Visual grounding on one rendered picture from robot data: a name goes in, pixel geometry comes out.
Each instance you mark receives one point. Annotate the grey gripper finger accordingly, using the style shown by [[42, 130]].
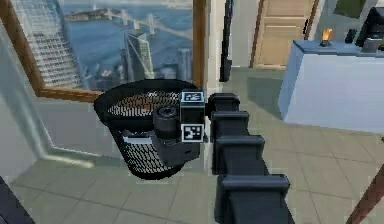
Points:
[[136, 139]]

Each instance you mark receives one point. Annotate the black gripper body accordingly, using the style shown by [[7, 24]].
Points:
[[170, 133]]

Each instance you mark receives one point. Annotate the black mesh trash can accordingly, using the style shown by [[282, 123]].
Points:
[[140, 110]]

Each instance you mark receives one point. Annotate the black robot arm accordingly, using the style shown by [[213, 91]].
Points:
[[243, 160]]

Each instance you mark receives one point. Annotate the wood framed city picture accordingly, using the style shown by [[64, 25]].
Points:
[[110, 43]]

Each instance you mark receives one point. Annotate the dark grey furniture corner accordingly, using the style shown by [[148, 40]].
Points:
[[11, 206]]

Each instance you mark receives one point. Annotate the light wooden room door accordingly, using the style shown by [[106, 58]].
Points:
[[283, 33]]

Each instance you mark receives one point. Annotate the pale blue cabinet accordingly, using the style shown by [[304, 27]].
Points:
[[333, 90]]

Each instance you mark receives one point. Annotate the small black remote control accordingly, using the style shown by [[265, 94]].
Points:
[[350, 35]]

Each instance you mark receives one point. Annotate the brown wooden furniture edge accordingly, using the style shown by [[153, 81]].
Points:
[[368, 200]]

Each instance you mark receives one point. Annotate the black television set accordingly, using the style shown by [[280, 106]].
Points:
[[371, 28]]

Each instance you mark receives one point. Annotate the black floor lamp post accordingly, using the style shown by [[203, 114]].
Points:
[[226, 40]]

